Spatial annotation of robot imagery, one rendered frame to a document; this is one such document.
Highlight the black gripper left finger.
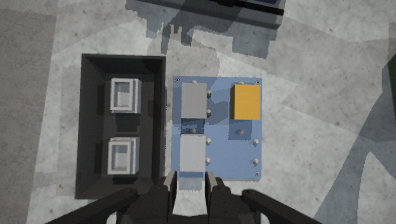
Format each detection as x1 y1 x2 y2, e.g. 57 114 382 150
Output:
45 171 177 224

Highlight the yellow rectangular block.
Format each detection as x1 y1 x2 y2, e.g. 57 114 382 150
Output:
230 84 260 120

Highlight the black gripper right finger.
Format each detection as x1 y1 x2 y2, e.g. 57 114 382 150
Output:
205 172 323 224

